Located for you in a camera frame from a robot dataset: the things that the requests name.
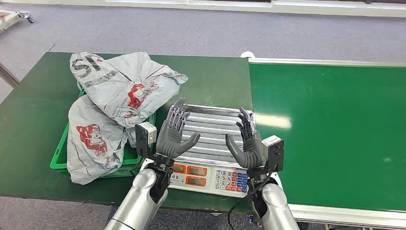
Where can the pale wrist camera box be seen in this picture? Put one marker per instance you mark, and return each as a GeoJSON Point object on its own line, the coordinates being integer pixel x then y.
{"type": "Point", "coordinates": [147, 135]}
{"type": "Point", "coordinates": [274, 152]}

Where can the grey metal rail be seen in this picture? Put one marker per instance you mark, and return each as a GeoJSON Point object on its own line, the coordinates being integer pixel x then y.
{"type": "Point", "coordinates": [8, 76]}

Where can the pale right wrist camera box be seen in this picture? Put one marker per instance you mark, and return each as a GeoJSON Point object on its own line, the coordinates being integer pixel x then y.
{"type": "Point", "coordinates": [274, 152]}

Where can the grey mailer bag red print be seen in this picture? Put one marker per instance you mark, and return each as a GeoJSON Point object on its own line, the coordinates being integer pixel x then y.
{"type": "Point", "coordinates": [92, 143]}

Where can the aluminium conveyor frame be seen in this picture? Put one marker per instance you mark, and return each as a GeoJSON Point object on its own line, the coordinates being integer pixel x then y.
{"type": "Point", "coordinates": [317, 62]}

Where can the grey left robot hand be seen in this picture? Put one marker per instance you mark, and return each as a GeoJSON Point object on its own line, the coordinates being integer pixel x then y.
{"type": "Point", "coordinates": [171, 143]}

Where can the grey mailer bag black letters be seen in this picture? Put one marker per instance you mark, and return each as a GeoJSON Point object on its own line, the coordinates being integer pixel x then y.
{"type": "Point", "coordinates": [127, 82]}

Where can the white wheeled cart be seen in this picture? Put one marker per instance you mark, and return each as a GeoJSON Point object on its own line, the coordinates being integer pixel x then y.
{"type": "Point", "coordinates": [9, 17]}

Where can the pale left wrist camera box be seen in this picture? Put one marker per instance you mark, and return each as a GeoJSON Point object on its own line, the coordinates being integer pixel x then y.
{"type": "Point", "coordinates": [147, 135]}

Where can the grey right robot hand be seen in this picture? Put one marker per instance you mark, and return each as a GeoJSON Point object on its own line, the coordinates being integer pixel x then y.
{"type": "Point", "coordinates": [252, 152]}

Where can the green plastic crate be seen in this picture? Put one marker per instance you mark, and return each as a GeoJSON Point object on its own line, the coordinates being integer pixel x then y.
{"type": "Point", "coordinates": [60, 158]}

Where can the white scale with steel tray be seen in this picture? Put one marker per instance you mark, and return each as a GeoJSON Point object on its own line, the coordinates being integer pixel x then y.
{"type": "Point", "coordinates": [209, 127]}

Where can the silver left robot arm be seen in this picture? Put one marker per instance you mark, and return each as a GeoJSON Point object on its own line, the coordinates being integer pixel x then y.
{"type": "Point", "coordinates": [139, 200]}

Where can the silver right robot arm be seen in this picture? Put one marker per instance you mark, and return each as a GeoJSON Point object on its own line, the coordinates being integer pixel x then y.
{"type": "Point", "coordinates": [277, 206]}

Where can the green conveyor belt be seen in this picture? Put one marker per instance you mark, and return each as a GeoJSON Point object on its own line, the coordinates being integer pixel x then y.
{"type": "Point", "coordinates": [333, 127]}

